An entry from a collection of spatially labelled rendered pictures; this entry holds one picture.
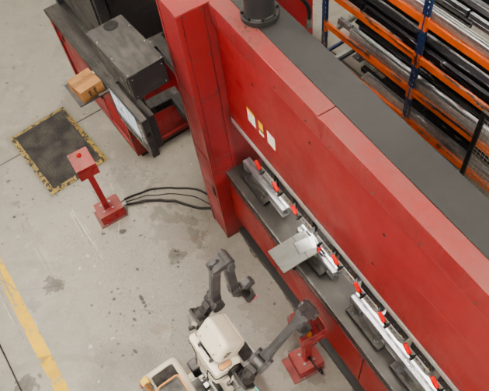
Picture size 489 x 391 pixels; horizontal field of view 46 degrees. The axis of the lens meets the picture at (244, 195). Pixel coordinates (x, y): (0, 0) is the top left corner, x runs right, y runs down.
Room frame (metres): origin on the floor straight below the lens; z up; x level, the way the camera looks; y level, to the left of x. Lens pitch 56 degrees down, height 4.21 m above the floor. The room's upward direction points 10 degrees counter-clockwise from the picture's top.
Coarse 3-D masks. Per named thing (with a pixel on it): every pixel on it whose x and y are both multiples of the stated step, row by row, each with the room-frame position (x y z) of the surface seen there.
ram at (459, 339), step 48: (240, 96) 2.32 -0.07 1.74; (288, 144) 1.87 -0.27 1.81; (336, 192) 1.49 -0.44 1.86; (336, 240) 1.46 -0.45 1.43; (384, 240) 1.17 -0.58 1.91; (384, 288) 1.11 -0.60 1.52; (432, 288) 0.90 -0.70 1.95; (432, 336) 0.81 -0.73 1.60; (480, 336) 0.66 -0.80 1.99; (480, 384) 0.56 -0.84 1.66
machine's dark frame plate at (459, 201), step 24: (240, 0) 2.45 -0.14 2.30; (288, 24) 2.21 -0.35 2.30; (288, 48) 2.05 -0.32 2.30; (312, 48) 2.02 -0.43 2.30; (312, 72) 1.87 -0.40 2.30; (336, 72) 1.84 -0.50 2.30; (336, 96) 1.70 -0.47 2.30; (360, 96) 1.68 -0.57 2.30; (360, 120) 1.55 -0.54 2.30; (384, 120) 1.53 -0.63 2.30; (384, 144) 1.40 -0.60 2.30; (408, 144) 1.38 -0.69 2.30; (408, 168) 1.27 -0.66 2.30; (432, 168) 1.25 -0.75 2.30; (432, 192) 1.14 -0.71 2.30; (456, 192) 1.12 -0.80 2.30; (480, 192) 1.10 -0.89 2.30; (456, 216) 1.02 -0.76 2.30; (480, 216) 1.00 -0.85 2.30; (480, 240) 0.91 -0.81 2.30
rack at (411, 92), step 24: (336, 0) 3.90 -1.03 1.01; (432, 0) 3.06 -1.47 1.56; (432, 24) 3.01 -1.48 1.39; (360, 48) 3.61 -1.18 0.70; (408, 48) 3.17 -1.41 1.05; (456, 48) 2.80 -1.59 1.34; (384, 72) 3.34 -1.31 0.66; (432, 72) 2.93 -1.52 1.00; (408, 96) 3.08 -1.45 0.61; (408, 120) 3.04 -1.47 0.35; (432, 144) 2.78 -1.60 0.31; (480, 144) 2.43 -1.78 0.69
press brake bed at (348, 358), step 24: (240, 216) 2.35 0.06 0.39; (264, 240) 2.02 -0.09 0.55; (264, 264) 2.09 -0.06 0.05; (288, 288) 1.85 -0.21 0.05; (312, 288) 1.48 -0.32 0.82; (336, 336) 1.23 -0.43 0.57; (336, 360) 1.24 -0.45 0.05; (360, 360) 1.02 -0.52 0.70; (360, 384) 0.98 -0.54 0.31; (384, 384) 0.83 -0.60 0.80
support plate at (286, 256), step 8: (288, 240) 1.74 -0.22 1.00; (296, 240) 1.73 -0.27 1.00; (272, 248) 1.71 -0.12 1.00; (280, 248) 1.70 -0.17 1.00; (288, 248) 1.69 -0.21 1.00; (272, 256) 1.65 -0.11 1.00; (280, 256) 1.65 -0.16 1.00; (288, 256) 1.64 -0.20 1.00; (296, 256) 1.63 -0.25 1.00; (304, 256) 1.62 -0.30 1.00; (280, 264) 1.59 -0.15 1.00; (288, 264) 1.58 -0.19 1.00; (296, 264) 1.58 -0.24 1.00
